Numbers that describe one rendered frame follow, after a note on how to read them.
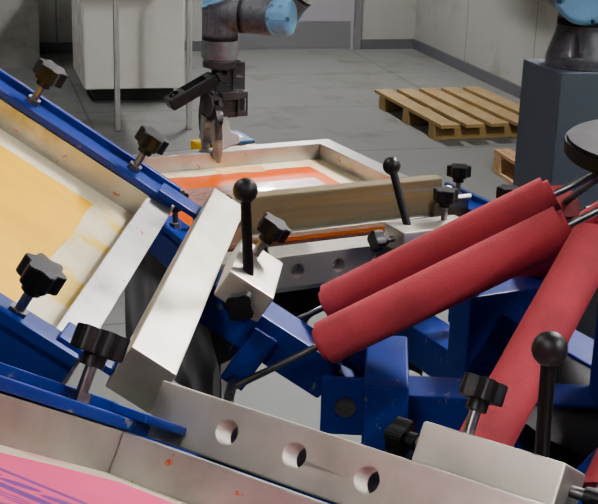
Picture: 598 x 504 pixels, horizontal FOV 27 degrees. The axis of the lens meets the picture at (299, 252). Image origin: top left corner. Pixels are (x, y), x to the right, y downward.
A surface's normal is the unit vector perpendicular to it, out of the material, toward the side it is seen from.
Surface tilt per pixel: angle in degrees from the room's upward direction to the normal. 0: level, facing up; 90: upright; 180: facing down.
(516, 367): 32
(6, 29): 90
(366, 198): 90
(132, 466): 58
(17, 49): 90
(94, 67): 90
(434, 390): 0
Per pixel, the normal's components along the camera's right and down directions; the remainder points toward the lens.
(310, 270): 0.44, 0.29
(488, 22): -0.97, 0.05
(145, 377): -0.07, 0.31
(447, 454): -0.46, -0.30
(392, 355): 0.03, -0.95
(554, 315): 0.15, -0.53
